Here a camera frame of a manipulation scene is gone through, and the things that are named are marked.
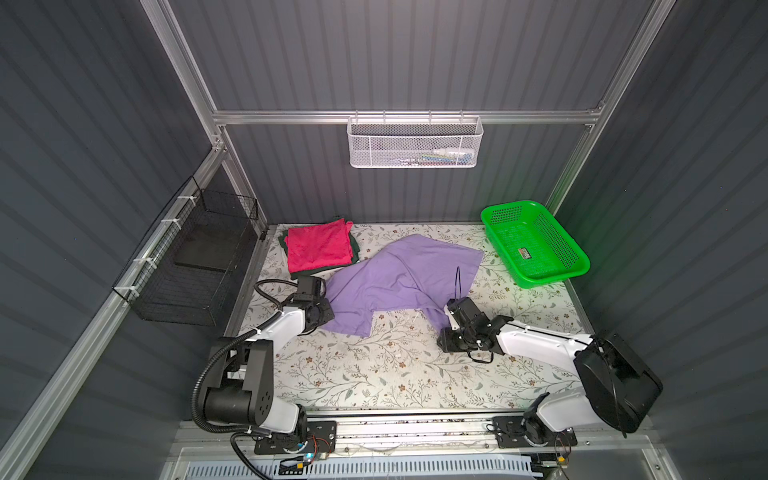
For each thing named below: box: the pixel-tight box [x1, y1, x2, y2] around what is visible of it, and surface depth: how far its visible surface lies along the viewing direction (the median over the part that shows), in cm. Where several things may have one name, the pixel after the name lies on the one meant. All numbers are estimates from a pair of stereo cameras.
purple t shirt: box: [322, 234, 484, 337], surface depth 104 cm
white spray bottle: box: [433, 148, 475, 157], surface depth 93 cm
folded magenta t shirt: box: [284, 218, 353, 273], surface depth 107 cm
